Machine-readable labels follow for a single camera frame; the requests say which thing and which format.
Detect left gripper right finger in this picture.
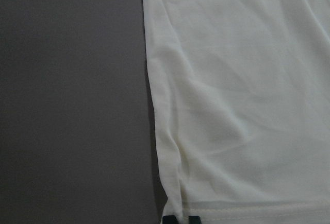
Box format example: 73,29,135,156
188,216,201,224

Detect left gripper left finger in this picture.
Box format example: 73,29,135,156
162,215,176,224

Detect cream long-sleeve graphic shirt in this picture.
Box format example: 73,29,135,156
143,0,329,223

